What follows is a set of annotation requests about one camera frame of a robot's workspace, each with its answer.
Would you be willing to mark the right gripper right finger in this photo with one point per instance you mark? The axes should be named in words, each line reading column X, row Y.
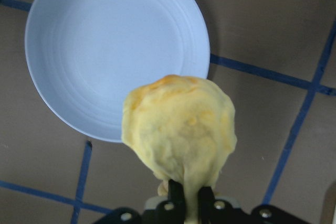
column 216, row 209

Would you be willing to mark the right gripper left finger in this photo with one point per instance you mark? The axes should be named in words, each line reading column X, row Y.
column 168, row 209

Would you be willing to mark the yellow bread loaf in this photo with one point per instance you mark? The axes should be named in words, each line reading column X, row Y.
column 182, row 129

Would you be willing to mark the blue plate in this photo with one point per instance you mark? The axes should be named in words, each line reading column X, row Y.
column 85, row 56

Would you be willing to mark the brown paper table mat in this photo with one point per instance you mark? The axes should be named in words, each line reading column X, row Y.
column 274, row 58

